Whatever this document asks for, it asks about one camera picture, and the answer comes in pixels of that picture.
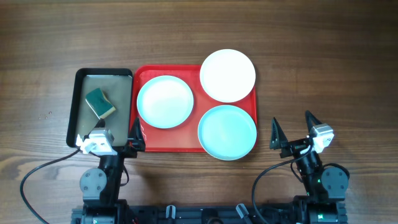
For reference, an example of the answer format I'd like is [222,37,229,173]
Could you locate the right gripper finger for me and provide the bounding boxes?
[305,110,322,134]
[269,117,288,149]

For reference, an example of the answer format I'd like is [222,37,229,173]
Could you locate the green yellow sponge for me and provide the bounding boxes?
[85,88,116,119]

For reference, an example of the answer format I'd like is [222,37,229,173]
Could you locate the light blue plate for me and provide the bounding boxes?
[198,105,257,161]
[136,75,194,129]

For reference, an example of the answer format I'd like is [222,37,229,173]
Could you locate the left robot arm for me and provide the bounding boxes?
[71,118,146,224]

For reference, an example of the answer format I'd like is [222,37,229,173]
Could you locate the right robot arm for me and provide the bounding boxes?
[267,111,349,223]

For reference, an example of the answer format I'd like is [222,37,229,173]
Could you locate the black water tray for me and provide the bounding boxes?
[66,68,133,147]

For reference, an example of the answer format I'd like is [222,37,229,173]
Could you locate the red plastic tray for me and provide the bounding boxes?
[128,64,259,153]

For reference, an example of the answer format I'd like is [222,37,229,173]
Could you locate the white plate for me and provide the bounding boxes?
[200,49,256,103]

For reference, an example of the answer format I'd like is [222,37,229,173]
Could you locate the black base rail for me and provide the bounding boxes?
[71,203,348,224]

